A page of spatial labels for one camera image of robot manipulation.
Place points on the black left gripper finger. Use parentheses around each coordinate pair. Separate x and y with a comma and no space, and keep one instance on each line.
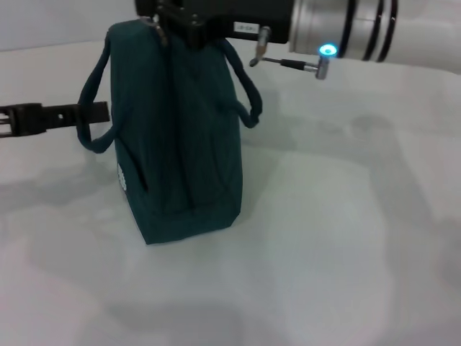
(75,113)

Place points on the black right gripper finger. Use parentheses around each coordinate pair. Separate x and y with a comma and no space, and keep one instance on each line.
(146,8)

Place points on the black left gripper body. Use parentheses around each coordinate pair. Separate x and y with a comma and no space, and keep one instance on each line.
(21,120)

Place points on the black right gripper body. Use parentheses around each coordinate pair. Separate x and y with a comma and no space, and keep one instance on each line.
(223,18)

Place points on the dark teal insulated bag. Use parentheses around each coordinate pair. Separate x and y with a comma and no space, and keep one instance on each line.
(176,137)

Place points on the silver metal pin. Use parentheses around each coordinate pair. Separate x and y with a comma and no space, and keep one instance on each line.
(262,45)

